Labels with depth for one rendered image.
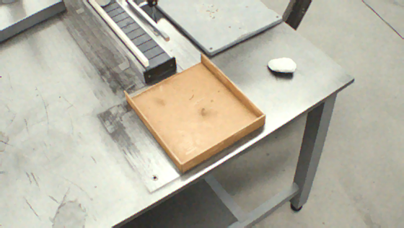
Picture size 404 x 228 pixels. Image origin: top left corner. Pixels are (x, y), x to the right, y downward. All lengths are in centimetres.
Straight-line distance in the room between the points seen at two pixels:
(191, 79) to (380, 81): 153
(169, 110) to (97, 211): 35
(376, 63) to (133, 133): 183
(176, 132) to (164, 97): 13
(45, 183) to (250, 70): 67
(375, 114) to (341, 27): 74
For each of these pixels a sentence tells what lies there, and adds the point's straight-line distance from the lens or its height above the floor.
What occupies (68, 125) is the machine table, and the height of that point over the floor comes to 83.
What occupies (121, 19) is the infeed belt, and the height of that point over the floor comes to 88.
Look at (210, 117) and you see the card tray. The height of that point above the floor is 83.
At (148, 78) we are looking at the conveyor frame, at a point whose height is 85.
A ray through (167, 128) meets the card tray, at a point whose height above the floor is 83.
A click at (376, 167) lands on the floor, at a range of 218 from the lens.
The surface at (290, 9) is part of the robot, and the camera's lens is 191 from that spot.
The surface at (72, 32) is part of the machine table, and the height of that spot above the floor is 83.
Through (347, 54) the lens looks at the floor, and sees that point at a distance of 268.
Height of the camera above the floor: 174
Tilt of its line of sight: 50 degrees down
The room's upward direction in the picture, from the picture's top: 5 degrees counter-clockwise
